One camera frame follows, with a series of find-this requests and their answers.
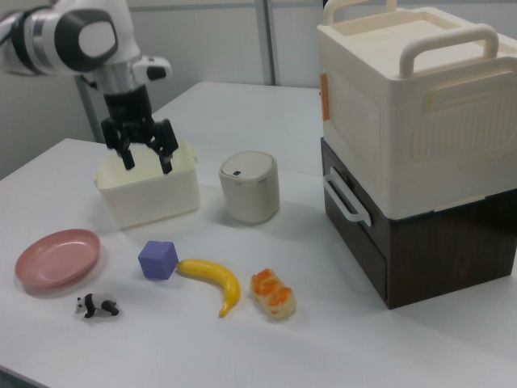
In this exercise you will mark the dark brown drawer box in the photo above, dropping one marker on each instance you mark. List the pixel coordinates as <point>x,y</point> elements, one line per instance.
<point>436,254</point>

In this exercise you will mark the purple cube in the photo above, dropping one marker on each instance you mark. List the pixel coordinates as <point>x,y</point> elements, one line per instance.
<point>155,262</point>

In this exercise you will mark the orange glazed toy bread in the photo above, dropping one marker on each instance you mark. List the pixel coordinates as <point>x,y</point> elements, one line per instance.
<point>272,295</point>

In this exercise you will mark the white open plastic bin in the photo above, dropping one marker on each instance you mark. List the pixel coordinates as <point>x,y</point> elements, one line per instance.
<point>149,198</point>

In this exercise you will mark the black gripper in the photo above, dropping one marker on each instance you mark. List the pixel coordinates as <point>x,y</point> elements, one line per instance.
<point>128,111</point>

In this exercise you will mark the yellow toy banana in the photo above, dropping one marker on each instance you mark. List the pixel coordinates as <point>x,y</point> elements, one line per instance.
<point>222,279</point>

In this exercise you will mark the toy panda figure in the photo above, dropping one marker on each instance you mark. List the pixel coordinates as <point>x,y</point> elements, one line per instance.
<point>97,305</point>

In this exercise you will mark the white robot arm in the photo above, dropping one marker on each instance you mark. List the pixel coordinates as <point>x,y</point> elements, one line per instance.
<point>68,36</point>

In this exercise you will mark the pink plate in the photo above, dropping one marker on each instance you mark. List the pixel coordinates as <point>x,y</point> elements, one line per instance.
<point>56,258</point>

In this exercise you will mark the small cream trash can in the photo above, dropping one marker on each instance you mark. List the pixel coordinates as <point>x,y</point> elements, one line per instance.
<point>250,190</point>

